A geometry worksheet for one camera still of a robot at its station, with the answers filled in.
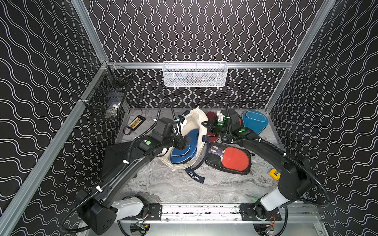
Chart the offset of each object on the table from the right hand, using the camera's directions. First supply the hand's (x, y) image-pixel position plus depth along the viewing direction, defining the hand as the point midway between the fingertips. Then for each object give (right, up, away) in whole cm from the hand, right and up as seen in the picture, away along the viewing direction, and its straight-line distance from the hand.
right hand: (200, 122), depth 81 cm
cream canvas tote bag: (-3, +2, +9) cm, 9 cm away
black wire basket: (-59, +17, +11) cm, 62 cm away
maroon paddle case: (+10, -11, +20) cm, 25 cm away
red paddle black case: (+19, -23, +14) cm, 33 cm away
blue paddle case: (-12, -20, +3) cm, 24 cm away
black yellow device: (-46, 0, +29) cm, 54 cm away
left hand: (-8, -6, -8) cm, 13 cm away
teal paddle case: (+43, +2, +28) cm, 51 cm away
